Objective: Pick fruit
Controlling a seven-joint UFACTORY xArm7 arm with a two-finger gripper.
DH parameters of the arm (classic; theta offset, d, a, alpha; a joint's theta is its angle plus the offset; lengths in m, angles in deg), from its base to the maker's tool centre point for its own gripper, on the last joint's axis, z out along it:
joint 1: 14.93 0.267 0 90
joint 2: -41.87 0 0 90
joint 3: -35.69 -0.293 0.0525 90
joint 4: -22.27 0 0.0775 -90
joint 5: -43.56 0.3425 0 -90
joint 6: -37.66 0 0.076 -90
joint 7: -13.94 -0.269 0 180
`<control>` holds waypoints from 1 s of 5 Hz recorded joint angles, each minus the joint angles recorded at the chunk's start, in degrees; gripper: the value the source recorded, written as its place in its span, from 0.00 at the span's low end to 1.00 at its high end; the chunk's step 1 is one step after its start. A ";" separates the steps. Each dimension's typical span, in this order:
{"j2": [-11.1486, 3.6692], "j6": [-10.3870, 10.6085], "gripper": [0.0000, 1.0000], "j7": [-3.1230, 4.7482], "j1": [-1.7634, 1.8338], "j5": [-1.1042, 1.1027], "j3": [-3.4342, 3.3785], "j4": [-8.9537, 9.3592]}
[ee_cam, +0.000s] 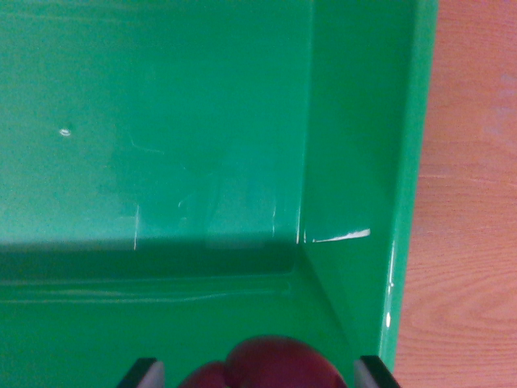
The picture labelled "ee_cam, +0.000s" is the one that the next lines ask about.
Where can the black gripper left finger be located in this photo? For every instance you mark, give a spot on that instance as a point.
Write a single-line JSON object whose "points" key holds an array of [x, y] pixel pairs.
{"points": [[143, 374]]}

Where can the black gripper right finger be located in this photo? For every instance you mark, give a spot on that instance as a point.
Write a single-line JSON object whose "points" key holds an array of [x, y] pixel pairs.
{"points": [[373, 374]]}

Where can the dark red cherry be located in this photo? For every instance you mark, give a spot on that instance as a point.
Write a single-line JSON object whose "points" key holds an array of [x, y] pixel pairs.
{"points": [[266, 363]]}

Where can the green plastic bin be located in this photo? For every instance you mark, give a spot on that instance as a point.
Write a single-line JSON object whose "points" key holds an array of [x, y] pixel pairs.
{"points": [[182, 161]]}

